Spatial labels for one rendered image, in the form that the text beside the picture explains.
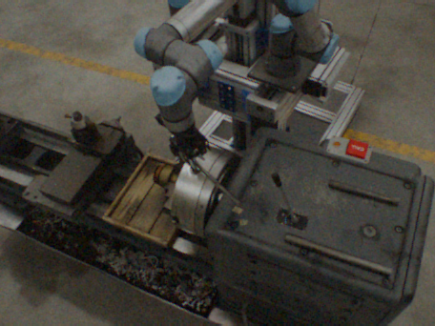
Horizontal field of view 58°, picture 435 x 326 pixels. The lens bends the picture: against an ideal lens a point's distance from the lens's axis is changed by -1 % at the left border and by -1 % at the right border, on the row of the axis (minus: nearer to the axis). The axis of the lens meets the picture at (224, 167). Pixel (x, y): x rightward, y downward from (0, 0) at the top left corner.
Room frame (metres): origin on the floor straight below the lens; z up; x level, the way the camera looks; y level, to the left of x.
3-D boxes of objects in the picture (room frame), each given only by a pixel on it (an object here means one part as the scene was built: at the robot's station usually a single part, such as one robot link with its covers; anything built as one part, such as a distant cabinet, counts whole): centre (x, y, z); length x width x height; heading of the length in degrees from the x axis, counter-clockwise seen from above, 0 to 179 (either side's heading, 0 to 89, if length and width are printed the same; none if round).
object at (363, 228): (0.59, -0.28, 1.06); 0.59 x 0.48 x 0.39; 60
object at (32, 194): (1.10, 0.64, 0.90); 0.47 x 0.30 x 0.06; 150
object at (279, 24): (1.29, -0.29, 1.33); 0.13 x 0.12 x 0.14; 48
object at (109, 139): (1.13, 0.53, 0.99); 0.20 x 0.10 x 0.05; 60
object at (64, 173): (1.09, 0.59, 0.95); 0.43 x 0.17 x 0.05; 150
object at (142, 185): (0.90, 0.29, 0.89); 0.36 x 0.30 x 0.04; 150
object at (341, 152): (0.76, -0.40, 1.23); 0.13 x 0.08 x 0.05; 60
